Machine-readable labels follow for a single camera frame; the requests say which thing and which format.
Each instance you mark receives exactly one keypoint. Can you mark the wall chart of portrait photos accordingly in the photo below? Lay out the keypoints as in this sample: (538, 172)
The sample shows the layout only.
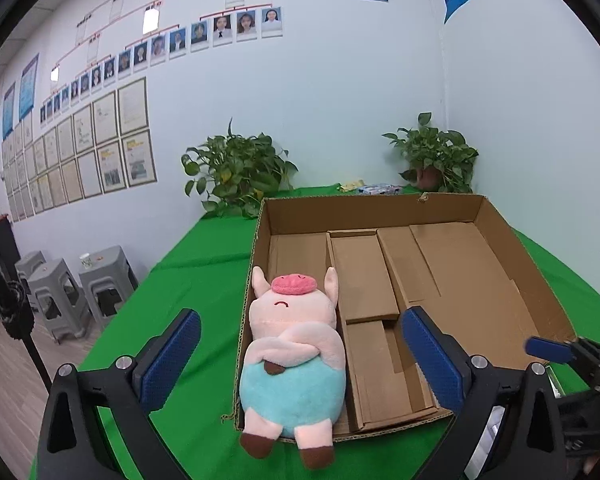
(220, 27)

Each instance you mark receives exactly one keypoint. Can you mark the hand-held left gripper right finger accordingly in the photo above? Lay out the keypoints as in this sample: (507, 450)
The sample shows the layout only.
(430, 355)

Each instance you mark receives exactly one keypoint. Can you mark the yellow packet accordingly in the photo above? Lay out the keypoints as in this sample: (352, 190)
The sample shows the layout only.
(351, 186)

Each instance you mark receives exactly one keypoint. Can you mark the grey plastic stool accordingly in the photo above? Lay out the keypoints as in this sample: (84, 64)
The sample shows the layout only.
(27, 262)
(55, 280)
(105, 270)

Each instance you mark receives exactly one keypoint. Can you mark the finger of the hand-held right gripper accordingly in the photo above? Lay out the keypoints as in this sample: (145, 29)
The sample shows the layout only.
(547, 349)

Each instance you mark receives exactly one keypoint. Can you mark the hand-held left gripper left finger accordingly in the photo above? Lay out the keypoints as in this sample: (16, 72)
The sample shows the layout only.
(172, 355)

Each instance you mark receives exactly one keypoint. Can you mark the bushy green potted plant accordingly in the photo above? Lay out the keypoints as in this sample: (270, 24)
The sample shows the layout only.
(235, 170)

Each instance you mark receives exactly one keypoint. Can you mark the pink pig plush toy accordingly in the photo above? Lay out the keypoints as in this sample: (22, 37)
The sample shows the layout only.
(290, 385)

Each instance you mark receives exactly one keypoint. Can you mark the white paper cup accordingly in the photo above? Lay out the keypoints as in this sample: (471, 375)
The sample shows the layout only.
(85, 261)

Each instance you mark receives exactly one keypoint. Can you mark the black cabinet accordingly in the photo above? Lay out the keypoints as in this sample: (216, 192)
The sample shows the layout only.
(2, 245)

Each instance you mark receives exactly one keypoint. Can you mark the wall of framed certificates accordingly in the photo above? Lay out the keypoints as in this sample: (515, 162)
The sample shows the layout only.
(105, 120)

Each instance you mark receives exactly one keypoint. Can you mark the blue and white packet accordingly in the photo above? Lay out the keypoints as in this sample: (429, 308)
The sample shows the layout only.
(380, 190)

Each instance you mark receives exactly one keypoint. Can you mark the green plant in brown pot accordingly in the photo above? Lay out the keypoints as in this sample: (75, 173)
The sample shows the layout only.
(435, 150)

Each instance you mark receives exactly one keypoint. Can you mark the long cardboard insert tray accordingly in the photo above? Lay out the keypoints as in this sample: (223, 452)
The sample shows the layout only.
(360, 275)

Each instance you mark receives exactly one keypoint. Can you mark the large cardboard box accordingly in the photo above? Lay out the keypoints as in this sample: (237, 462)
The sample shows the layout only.
(480, 270)

